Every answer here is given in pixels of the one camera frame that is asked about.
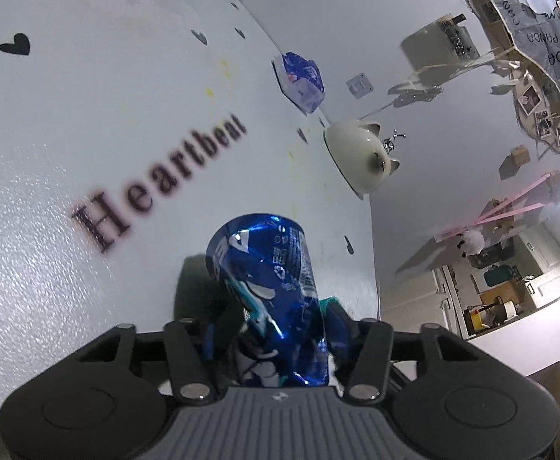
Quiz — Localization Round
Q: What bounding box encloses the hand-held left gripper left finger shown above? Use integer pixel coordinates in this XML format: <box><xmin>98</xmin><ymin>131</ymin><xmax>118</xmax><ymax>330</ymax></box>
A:
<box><xmin>35</xmin><ymin>320</ymin><xmax>214</xmax><ymax>404</ymax></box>

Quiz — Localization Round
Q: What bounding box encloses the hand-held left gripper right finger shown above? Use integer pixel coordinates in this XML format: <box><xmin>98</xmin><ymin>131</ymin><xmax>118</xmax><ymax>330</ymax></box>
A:
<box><xmin>328</xmin><ymin>307</ymin><xmax>520</xmax><ymax>402</ymax></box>

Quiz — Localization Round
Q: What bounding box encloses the crushed blue drink can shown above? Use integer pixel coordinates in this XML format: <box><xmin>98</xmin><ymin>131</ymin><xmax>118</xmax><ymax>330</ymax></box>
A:
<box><xmin>206</xmin><ymin>212</ymin><xmax>331</xmax><ymax>387</ymax></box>

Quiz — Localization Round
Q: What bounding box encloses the white plush sheep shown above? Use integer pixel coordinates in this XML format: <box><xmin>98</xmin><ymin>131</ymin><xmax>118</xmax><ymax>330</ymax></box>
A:
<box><xmin>455</xmin><ymin>228</ymin><xmax>488</xmax><ymax>256</ymax></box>

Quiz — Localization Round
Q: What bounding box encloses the teal hanging bag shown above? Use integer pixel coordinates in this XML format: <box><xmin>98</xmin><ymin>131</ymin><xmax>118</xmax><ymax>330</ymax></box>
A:
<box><xmin>483</xmin><ymin>265</ymin><xmax>515</xmax><ymax>286</ymax></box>

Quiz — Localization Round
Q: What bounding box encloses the white cat-shaped ornament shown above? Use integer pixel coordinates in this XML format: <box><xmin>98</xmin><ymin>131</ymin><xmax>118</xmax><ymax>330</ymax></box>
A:
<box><xmin>323</xmin><ymin>121</ymin><xmax>402</xmax><ymax>198</ymax></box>

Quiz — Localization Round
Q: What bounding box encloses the silver bow ornament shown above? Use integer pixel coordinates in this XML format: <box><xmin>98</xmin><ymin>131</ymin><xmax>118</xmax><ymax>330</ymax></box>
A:
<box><xmin>382</xmin><ymin>129</ymin><xmax>408</xmax><ymax>153</ymax></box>

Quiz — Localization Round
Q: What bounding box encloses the blue tissue pack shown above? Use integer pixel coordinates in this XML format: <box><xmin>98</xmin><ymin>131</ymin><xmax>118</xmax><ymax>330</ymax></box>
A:
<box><xmin>271</xmin><ymin>52</ymin><xmax>326</xmax><ymax>115</ymax></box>

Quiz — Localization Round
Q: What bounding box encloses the white wall switch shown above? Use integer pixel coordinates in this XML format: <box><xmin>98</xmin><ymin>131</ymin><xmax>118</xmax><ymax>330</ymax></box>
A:
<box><xmin>346</xmin><ymin>73</ymin><xmax>375</xmax><ymax>100</ymax></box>

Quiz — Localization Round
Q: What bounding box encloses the wall organiser box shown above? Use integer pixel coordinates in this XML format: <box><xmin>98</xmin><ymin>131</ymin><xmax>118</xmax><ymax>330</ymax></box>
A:
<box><xmin>401</xmin><ymin>12</ymin><xmax>480</xmax><ymax>71</ymax></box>

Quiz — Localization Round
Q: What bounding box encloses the photo wall hanging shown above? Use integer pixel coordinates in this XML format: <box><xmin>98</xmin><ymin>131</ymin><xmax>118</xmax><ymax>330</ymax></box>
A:
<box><xmin>467</xmin><ymin>0</ymin><xmax>560</xmax><ymax>155</ymax></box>

